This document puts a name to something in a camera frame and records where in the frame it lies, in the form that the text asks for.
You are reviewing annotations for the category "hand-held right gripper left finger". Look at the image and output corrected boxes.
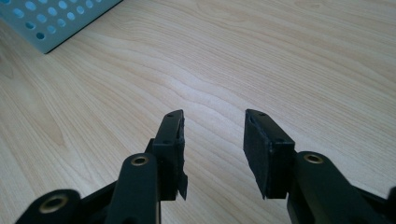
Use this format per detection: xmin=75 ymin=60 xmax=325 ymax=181
xmin=151 ymin=108 xmax=190 ymax=202

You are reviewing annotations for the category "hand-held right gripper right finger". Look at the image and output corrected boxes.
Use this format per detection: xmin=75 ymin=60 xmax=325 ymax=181
xmin=243 ymin=108 xmax=296 ymax=200

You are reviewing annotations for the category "light blue plastic basket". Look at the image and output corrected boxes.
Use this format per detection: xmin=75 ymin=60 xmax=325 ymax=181
xmin=0 ymin=0 xmax=124 ymax=55

